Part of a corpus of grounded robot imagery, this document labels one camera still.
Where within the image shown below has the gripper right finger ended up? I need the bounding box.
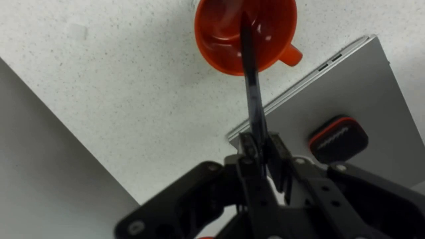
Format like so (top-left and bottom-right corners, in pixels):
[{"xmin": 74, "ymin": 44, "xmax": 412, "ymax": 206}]
[{"xmin": 266, "ymin": 132, "xmax": 425, "ymax": 239}]

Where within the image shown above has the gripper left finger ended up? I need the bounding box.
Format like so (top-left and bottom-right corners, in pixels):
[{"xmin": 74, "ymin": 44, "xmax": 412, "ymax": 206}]
[{"xmin": 114, "ymin": 133, "xmax": 279, "ymax": 239}]

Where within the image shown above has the black pen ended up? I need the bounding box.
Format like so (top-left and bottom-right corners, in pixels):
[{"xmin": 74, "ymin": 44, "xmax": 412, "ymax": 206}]
[{"xmin": 239, "ymin": 11, "xmax": 269, "ymax": 146}]

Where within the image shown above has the black pouch with red trim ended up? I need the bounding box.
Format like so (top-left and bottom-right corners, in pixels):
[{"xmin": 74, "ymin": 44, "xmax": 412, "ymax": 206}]
[{"xmin": 308, "ymin": 115, "xmax": 369, "ymax": 164}]

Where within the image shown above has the silver closed laptop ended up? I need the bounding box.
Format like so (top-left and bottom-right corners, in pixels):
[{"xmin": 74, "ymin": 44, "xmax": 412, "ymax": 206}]
[{"xmin": 226, "ymin": 34, "xmax": 425, "ymax": 189}]

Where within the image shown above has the orange mug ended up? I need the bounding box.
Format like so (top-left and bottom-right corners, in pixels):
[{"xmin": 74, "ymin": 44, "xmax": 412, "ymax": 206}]
[{"xmin": 194, "ymin": 0, "xmax": 303, "ymax": 76}]

